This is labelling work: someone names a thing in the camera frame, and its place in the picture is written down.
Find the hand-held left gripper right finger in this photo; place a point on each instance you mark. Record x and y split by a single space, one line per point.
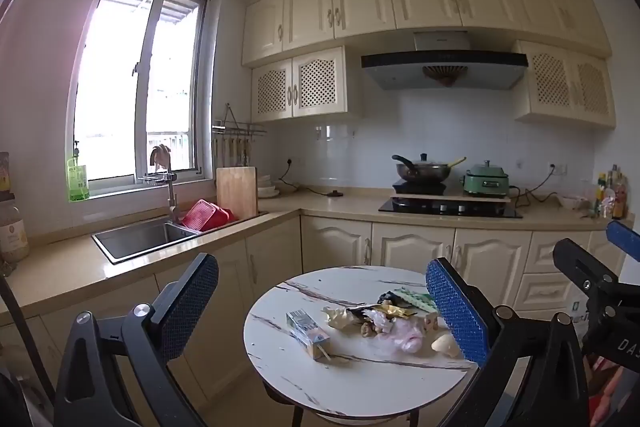
455 317

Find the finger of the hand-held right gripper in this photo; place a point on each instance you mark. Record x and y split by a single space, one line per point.
624 238
580 263

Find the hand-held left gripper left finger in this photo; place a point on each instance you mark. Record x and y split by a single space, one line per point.
192 302

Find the small beige paper scrap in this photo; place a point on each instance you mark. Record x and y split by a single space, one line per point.
430 322

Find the beige shell piece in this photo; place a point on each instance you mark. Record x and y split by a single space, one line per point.
445 345

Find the green white toothpaste tube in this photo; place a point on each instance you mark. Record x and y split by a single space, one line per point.
417 300

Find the gold foil wrapper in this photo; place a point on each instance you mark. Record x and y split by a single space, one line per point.
395 309

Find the black snack wrapper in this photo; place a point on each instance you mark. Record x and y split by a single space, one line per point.
387 297
360 313

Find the walnut shell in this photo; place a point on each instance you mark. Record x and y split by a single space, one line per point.
369 330

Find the small juice carton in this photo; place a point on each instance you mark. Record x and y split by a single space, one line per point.
305 332

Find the white tissue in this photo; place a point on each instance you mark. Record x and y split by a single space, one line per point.
337 318

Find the white green rice bag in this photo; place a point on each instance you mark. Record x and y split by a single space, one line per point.
578 312

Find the cluster of condiment bottles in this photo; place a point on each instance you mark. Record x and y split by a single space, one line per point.
611 197

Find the white bowl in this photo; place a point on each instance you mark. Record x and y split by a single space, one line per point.
571 202

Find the cream base cabinets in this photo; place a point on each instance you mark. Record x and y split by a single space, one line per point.
490 257

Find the stainless steel sink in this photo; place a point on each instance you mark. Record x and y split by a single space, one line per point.
140 237

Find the red plastic basket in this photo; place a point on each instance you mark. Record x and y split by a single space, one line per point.
205 214

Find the steel kitchen faucet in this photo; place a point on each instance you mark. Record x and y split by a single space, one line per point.
172 199

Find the black gas stove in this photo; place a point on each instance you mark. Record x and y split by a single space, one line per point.
450 208

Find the wooden cutting board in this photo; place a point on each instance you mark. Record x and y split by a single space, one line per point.
236 192

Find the green electric pot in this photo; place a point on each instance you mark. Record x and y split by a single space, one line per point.
486 181

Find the beige kitchen countertop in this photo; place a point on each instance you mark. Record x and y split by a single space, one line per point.
65 264

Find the black induction cooker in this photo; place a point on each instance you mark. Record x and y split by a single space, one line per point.
417 188

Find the steel wok with lid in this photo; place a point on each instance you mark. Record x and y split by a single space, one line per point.
422 171

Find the brown rag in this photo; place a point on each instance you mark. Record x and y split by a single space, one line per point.
161 155

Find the cream lattice door cabinet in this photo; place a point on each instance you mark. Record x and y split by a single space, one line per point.
565 84
312 84

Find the green dish soap bottle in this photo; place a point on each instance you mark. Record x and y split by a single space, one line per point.
77 181

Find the glass jar with label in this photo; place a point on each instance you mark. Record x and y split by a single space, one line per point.
11 234

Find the sliding glass window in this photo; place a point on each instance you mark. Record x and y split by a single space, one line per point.
170 97

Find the yellow label bottle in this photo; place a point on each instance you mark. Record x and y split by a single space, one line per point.
4 174

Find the black range hood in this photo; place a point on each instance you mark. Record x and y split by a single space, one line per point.
440 69

